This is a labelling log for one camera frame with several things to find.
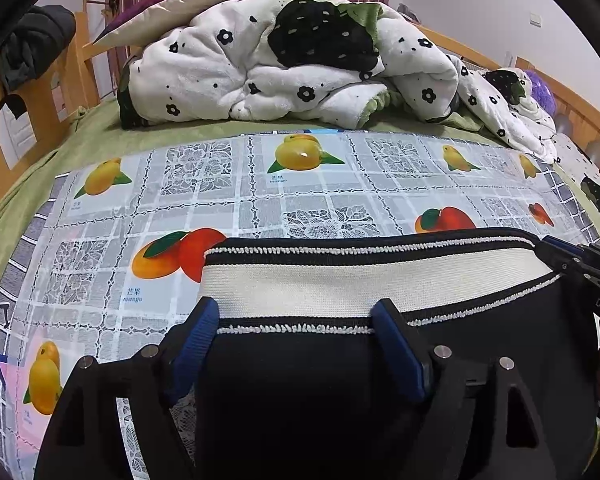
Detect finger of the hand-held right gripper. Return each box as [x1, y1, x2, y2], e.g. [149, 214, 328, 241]
[536, 235, 600, 273]
[554, 258, 600, 311]

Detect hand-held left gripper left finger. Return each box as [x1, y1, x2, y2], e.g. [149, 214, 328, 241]
[34, 296, 221, 480]

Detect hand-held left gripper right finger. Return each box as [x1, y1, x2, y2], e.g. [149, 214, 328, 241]
[370, 299, 595, 480]

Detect black pants with white waistband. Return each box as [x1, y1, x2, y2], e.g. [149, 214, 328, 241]
[194, 227, 600, 480]

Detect fruit print plastic tablecloth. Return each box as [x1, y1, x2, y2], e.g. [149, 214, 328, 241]
[0, 129, 600, 480]

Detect purple plush toy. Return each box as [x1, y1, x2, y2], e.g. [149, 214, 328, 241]
[522, 70, 559, 117]

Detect green bed sheet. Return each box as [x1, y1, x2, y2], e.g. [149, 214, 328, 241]
[0, 94, 600, 261]

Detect white floral fleece blanket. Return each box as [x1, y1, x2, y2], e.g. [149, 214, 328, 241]
[116, 0, 600, 237]

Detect purple and beige pillow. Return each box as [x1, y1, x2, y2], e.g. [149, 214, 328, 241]
[92, 0, 288, 50]

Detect dark grey hanging garment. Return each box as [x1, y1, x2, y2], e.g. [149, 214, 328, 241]
[0, 5, 77, 121]

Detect wooden bed frame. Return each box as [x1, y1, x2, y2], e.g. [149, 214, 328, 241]
[0, 10, 600, 223]

